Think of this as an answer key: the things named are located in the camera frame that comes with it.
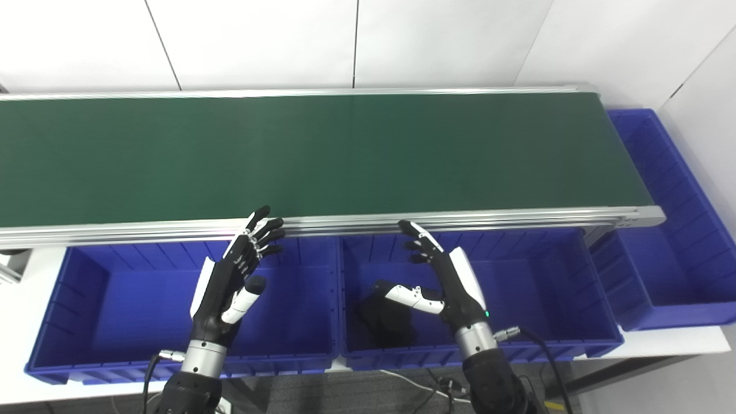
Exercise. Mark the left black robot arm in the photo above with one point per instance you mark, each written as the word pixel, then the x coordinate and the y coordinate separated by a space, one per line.
pixel 192 385

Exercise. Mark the black cylinder part square base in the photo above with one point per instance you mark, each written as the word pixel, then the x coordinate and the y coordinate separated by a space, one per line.
pixel 385 322

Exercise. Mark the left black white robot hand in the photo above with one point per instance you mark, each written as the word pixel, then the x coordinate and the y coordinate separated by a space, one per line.
pixel 221 293

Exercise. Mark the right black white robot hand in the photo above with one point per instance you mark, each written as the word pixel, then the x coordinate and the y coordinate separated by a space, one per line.
pixel 460 293

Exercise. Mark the blue plastic bin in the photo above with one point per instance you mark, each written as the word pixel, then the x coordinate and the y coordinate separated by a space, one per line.
pixel 673 264
pixel 535 299
pixel 138 310

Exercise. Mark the green conveyor belt aluminium frame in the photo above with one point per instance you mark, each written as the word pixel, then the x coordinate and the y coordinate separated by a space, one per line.
pixel 345 155

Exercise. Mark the aluminium conveyor leg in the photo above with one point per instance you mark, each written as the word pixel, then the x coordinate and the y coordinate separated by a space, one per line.
pixel 14 267

